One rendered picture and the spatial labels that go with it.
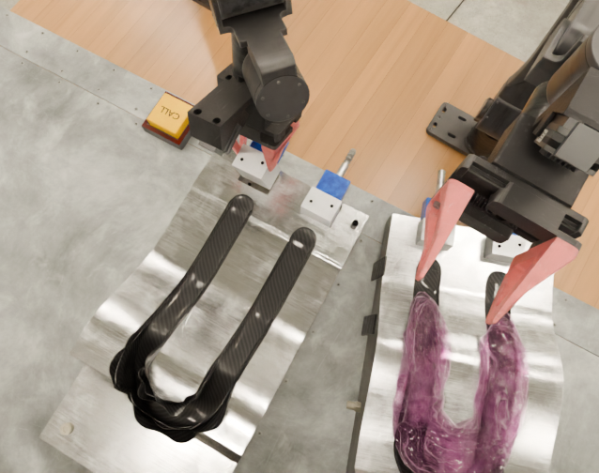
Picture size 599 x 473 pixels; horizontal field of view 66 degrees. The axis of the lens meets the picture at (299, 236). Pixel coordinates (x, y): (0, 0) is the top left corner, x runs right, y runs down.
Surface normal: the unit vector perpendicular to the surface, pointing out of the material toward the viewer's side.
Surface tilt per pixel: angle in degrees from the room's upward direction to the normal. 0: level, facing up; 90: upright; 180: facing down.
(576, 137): 37
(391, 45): 0
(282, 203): 0
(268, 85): 71
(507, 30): 0
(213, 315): 26
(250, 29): 19
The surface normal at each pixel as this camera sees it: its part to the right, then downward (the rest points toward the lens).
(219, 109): 0.07, -0.59
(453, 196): -0.20, 0.07
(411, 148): 0.01, -0.25
